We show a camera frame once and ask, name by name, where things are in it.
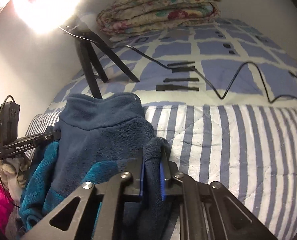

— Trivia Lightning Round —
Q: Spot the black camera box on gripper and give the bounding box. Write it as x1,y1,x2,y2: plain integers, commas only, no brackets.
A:
0,95,20,146

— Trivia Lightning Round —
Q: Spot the blue white striped quilt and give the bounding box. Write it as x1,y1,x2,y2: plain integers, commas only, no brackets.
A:
6,104,297,240

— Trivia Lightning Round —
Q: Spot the folded floral quilt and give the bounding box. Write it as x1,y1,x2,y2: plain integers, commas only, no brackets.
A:
96,0,221,38

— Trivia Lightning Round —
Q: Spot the blue teal fleece jacket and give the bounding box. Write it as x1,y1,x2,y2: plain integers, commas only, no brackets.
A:
19,93,171,239

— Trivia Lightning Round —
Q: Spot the black tripod stand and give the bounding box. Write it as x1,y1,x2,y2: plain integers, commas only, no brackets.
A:
59,15,140,99

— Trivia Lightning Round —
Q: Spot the bright ring light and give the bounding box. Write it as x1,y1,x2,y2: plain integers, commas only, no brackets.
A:
12,0,82,35

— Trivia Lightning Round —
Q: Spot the black power cable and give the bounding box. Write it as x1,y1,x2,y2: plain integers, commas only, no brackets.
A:
59,26,297,104

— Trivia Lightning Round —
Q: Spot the left hand beige glove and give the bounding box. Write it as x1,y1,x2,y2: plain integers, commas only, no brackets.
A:
0,154,31,202

